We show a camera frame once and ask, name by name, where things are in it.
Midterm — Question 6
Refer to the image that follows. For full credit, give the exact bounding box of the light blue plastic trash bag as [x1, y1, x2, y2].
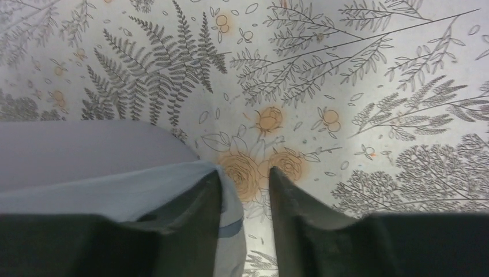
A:
[1, 161, 247, 276]

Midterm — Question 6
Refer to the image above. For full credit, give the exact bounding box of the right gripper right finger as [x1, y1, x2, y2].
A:
[269, 167, 488, 276]

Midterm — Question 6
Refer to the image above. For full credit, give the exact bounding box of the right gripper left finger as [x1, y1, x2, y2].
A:
[1, 171, 222, 276]

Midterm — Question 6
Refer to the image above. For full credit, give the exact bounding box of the grey plastic trash bin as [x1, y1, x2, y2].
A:
[1, 120, 198, 192]

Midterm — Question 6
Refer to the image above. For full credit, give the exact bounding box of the floral patterned table mat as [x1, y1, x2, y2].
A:
[1, 1, 488, 276]

